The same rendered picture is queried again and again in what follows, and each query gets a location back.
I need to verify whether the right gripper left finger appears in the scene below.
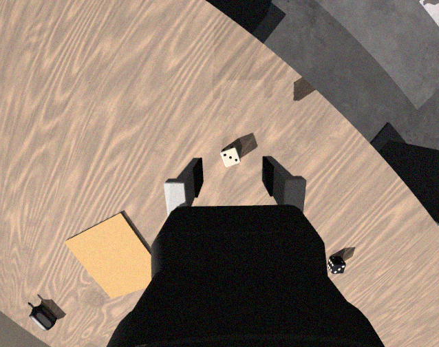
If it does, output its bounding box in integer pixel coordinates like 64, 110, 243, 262
164, 158, 204, 216

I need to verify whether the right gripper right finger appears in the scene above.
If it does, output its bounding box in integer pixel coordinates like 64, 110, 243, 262
262, 156, 307, 213

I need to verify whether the tan square mat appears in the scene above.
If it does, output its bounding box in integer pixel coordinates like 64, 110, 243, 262
64, 212, 151, 298

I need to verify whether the black die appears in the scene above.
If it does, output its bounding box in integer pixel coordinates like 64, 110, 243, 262
328, 256, 346, 274

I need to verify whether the white die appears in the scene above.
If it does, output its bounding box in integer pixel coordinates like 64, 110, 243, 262
220, 145, 241, 167

